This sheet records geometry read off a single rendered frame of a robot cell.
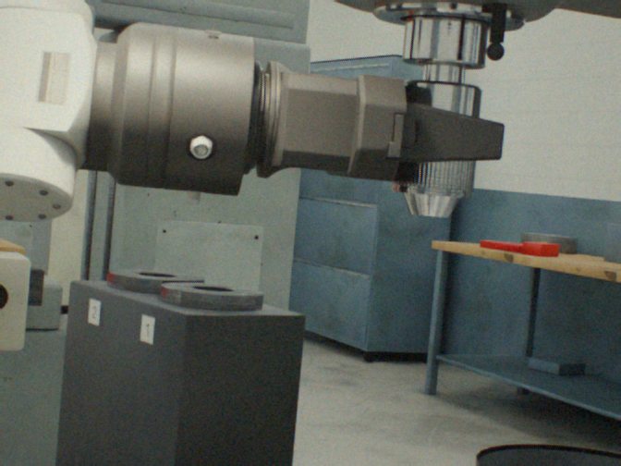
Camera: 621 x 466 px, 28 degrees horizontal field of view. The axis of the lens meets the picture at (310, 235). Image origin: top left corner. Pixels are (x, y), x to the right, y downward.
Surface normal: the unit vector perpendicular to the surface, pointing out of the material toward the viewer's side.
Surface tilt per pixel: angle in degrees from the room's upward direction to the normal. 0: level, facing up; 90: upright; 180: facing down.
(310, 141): 90
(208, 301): 90
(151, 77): 70
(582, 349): 90
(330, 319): 90
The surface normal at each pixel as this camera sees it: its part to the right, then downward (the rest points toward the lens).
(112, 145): -0.66, 0.39
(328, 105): 0.13, 0.07
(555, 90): -0.90, -0.06
